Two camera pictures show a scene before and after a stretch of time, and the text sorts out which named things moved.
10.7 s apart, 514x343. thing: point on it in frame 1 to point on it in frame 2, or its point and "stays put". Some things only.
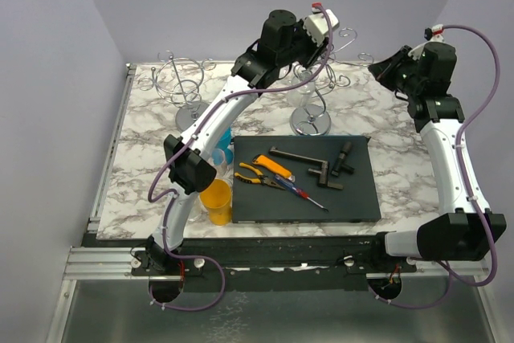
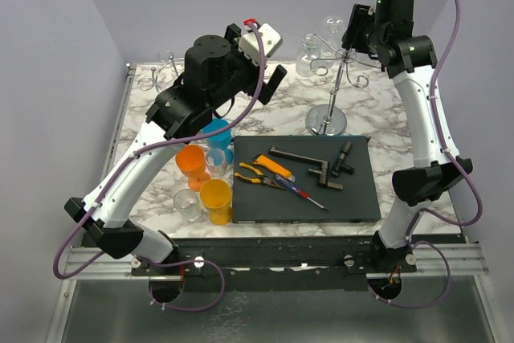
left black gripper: [314, 51] to [232, 36]
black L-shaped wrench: [323, 171] stays put
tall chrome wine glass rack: [314, 119] to [328, 119]
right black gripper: [384, 71] to [360, 15]
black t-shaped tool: [340, 165] stays put
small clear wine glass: [218, 160] stays put
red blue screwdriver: [293, 186] stays put
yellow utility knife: [268, 163] stays put
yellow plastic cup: [218, 198] stays put
